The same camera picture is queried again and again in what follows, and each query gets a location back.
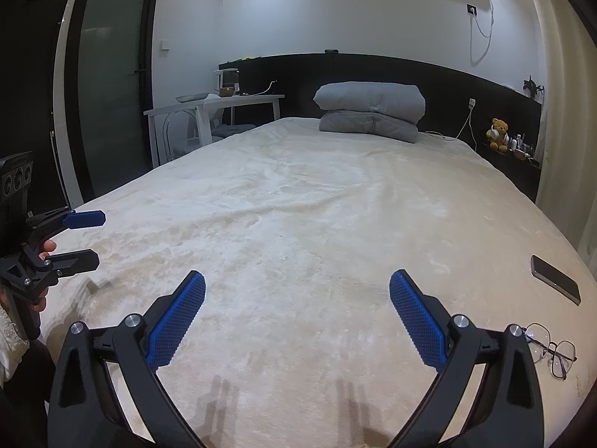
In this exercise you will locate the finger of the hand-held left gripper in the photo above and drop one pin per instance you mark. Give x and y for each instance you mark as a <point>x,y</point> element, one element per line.
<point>84,219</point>
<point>77,261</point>

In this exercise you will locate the small toiletry bottles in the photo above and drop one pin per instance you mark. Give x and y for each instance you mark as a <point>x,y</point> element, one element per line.
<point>522,147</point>

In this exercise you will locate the thin-framed eyeglasses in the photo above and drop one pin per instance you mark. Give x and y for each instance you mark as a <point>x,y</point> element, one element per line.
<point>550,346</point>

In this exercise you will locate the cream fleece blanket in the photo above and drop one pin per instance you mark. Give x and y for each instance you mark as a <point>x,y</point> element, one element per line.
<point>303,219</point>

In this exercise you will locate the black cabinet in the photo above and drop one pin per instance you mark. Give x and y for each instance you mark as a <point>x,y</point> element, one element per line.
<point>28,79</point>

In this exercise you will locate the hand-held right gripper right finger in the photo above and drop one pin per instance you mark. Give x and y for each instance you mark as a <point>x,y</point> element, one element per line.
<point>417,322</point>

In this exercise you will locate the person's left hand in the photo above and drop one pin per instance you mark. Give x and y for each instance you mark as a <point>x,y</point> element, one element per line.
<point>48,247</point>

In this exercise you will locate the grey folded quilt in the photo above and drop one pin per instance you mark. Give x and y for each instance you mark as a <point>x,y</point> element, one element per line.
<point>368,102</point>

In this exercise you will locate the frosted glass door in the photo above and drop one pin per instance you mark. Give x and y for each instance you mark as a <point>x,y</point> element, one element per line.
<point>112,79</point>

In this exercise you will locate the grey tray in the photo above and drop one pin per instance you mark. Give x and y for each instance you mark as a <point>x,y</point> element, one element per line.
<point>192,98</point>

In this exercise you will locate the dark cloth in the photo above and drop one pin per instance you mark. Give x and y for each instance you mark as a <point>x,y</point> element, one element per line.
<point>28,396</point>

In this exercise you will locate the dark smartphone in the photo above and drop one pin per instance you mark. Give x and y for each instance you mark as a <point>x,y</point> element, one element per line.
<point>555,280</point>

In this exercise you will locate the brown bowl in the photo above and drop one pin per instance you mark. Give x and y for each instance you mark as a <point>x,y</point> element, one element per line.
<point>225,91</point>

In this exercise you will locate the brown teddy bear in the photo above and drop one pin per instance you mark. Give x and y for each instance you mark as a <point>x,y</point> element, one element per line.
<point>498,135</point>

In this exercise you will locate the dark artificial plant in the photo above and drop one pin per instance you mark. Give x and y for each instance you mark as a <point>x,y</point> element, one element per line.
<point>532,86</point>

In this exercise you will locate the black headboard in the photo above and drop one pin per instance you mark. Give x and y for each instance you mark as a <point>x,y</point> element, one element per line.
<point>298,79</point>

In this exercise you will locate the white table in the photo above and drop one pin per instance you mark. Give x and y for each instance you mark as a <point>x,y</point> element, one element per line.
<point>242,98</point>

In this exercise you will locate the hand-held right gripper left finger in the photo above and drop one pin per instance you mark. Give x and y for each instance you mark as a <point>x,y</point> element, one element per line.
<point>177,322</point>

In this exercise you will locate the clear chair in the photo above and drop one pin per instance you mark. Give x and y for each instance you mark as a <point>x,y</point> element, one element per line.
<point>233,128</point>

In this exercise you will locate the cream curtain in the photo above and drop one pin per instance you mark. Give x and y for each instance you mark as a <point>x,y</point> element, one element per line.
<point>569,102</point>

